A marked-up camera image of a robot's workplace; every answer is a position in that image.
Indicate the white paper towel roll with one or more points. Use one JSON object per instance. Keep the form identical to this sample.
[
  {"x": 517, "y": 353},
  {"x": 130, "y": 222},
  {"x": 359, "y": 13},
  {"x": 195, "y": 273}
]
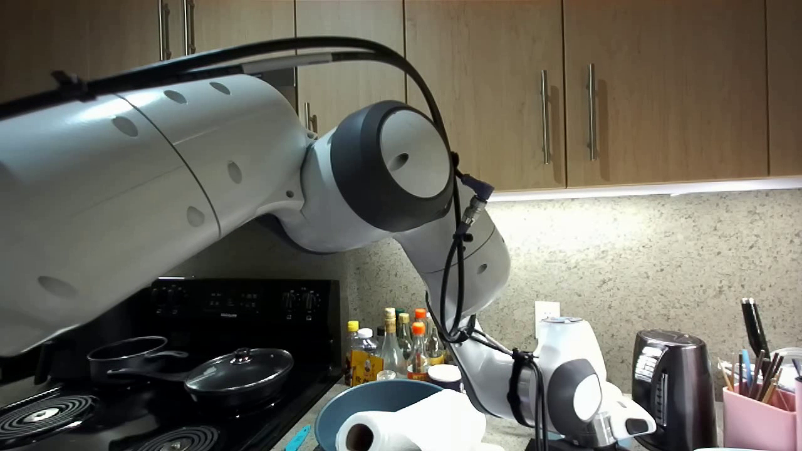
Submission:
[{"x": 417, "y": 427}]

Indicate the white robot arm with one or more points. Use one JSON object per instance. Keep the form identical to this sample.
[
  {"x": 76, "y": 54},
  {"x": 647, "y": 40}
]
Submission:
[{"x": 166, "y": 184}]

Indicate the small black pot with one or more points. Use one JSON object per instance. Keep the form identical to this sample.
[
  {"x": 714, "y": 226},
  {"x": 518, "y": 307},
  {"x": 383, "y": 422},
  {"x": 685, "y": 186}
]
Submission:
[{"x": 125, "y": 351}]

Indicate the black electric kettle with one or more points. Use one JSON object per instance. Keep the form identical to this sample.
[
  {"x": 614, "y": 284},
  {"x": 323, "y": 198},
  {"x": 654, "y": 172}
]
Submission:
[{"x": 678, "y": 385}]

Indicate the white-cap clear bottle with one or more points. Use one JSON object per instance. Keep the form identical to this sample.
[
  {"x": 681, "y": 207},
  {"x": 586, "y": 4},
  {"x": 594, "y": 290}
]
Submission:
[{"x": 367, "y": 340}]

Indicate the black electric stove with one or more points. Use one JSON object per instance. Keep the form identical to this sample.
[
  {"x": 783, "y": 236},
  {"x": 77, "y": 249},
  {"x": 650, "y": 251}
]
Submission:
[{"x": 233, "y": 317}]

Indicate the large blue bowl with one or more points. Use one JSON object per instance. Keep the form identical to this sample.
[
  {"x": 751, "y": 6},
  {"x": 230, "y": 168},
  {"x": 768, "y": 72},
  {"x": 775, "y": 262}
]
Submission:
[{"x": 328, "y": 416}]

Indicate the white wall outlet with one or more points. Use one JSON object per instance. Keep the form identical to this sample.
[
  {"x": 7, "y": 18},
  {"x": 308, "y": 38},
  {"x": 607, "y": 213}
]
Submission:
[{"x": 547, "y": 308}]

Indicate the black countertop appliance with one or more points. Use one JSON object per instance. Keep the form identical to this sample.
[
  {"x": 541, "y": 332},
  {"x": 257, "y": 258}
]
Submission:
[{"x": 109, "y": 351}]

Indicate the tall clear glass bottle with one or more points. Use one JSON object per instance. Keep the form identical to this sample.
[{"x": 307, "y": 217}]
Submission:
[{"x": 388, "y": 335}]

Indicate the wooden upper cabinet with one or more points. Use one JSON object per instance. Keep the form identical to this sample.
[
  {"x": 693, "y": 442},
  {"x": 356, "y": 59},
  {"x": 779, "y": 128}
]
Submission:
[{"x": 668, "y": 83}]

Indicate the black frying pan with lid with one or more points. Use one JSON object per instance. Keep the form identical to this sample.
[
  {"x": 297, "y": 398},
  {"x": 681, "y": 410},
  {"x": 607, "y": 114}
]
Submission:
[{"x": 241, "y": 377}]

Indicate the orange-cap sauce bottle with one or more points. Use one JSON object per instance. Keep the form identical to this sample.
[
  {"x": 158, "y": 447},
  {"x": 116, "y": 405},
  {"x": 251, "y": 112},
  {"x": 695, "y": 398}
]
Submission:
[
  {"x": 418, "y": 312},
  {"x": 418, "y": 351}
]

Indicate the yellow-label oil bottle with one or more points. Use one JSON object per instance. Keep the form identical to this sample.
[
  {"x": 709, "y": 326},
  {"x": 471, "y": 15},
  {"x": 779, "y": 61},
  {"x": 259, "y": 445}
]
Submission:
[{"x": 367, "y": 367}]

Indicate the under-cabinet light strip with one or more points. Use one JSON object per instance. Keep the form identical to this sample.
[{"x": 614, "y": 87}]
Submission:
[{"x": 652, "y": 192}]

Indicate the pink utensil holder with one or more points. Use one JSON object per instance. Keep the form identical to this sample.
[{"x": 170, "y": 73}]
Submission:
[{"x": 755, "y": 422}]

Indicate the white-lid dark jar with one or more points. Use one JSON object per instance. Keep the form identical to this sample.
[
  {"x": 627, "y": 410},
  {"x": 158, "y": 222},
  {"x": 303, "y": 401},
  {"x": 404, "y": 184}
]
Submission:
[{"x": 444, "y": 375}]

